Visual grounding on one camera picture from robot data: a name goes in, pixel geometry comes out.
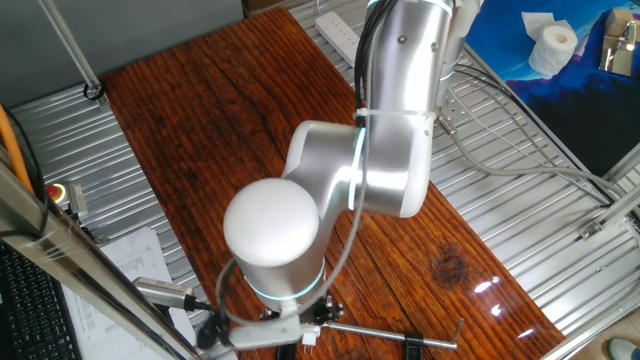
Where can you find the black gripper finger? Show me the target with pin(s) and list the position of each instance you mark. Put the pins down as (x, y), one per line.
(270, 315)
(327, 310)

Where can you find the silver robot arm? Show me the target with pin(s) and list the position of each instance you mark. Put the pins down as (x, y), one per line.
(270, 225)

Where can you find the white lamp socket adapter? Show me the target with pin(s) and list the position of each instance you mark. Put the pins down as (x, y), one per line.
(310, 339)

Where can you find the printed paper sheets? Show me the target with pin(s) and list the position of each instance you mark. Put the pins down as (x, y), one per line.
(135, 255)

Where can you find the brown wooden board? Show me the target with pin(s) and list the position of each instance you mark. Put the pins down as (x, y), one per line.
(200, 125)

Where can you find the black keyboard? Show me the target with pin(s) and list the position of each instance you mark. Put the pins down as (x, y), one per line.
(30, 310)

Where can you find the red emergency stop button box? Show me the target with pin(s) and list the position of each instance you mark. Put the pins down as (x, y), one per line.
(59, 192)

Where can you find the white power strip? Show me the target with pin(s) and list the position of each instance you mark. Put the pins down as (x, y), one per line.
(335, 30)

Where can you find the grey shoe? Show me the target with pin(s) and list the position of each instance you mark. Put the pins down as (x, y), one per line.
(625, 350)

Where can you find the orange pole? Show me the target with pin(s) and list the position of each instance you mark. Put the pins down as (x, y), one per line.
(11, 150)

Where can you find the blue mountain picture backdrop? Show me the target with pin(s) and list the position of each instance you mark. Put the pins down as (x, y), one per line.
(575, 125)

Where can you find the white toilet paper roll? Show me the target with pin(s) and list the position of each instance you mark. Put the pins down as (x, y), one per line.
(552, 50)

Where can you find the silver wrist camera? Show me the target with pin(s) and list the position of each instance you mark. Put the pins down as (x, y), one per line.
(265, 336)

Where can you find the ribbed silver exterior camera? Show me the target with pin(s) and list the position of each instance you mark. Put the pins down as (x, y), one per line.
(160, 292)

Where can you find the wide shiny metal frame bar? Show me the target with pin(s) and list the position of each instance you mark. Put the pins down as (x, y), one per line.
(75, 265)

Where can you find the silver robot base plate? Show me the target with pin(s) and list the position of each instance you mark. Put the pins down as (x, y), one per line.
(452, 107)

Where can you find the aluminium frame profile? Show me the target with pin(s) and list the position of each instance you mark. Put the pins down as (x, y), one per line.
(625, 165)
(615, 212)

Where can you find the thin aluminium frame strut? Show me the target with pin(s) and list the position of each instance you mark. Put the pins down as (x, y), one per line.
(70, 47)

